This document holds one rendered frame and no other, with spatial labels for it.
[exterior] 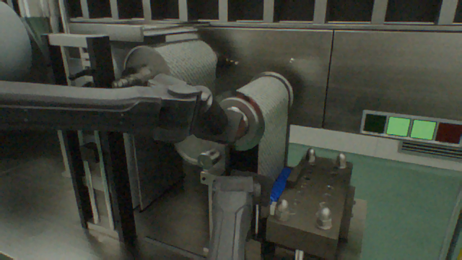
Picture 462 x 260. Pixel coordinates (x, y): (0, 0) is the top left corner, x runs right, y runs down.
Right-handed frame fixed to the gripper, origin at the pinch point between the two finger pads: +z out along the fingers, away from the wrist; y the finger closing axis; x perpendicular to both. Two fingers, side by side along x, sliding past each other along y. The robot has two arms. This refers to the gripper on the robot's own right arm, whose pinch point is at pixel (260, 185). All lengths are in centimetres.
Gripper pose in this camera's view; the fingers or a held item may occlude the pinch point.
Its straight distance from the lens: 80.7
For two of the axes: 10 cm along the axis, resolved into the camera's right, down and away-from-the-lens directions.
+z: 3.7, 1.2, 9.2
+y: 9.1, 1.6, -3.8
